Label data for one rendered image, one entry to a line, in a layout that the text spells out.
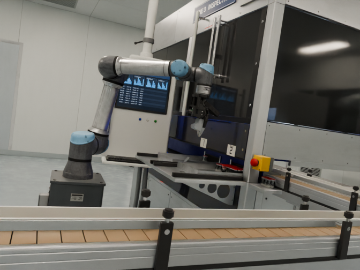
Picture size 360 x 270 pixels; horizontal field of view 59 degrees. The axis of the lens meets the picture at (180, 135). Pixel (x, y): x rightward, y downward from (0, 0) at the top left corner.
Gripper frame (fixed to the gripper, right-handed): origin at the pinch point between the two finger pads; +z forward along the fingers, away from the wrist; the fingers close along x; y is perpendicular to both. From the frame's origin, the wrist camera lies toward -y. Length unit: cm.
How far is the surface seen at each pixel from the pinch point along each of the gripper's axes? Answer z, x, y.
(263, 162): 8.4, 21.9, -24.7
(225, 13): -77, -36, -24
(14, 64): -63, -545, 124
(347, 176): 56, -283, -489
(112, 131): 10, -92, 24
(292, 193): 20, 33, -35
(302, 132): -9, 13, -56
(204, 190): 28.8, 1.2, -7.0
